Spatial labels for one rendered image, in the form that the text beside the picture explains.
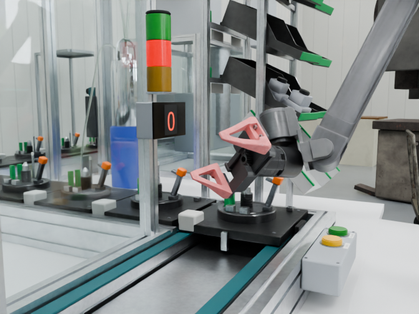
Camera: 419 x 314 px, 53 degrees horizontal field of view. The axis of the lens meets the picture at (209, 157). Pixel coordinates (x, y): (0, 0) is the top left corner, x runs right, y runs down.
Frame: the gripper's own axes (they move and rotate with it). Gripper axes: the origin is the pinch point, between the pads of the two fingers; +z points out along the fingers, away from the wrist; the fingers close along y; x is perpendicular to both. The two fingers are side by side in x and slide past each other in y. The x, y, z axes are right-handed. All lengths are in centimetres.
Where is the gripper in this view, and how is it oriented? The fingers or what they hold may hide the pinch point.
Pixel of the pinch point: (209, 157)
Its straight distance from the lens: 67.6
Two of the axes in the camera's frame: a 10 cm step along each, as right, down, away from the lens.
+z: -8.0, -0.6, -6.0
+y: 4.9, -6.5, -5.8
